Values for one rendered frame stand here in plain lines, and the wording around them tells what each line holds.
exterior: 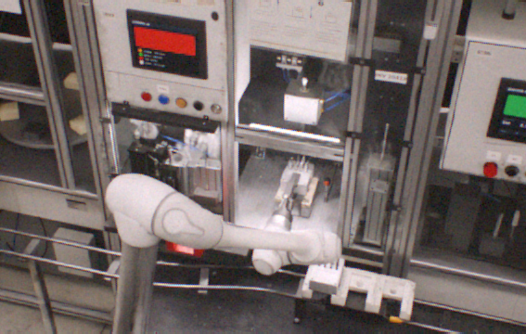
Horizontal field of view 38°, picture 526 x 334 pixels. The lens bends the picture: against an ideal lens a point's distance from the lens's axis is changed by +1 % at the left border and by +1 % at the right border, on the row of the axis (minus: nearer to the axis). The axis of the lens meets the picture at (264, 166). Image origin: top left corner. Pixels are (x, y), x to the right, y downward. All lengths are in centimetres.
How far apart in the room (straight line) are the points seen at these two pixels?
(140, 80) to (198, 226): 70
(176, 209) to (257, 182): 103
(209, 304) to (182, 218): 93
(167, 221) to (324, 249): 64
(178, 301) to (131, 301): 62
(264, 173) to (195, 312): 60
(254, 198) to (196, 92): 60
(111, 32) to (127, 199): 62
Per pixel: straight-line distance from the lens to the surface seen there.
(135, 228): 208
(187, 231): 196
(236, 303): 283
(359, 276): 268
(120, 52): 249
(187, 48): 235
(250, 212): 283
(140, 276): 219
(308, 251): 238
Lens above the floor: 285
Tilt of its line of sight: 40 degrees down
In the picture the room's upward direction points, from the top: 1 degrees clockwise
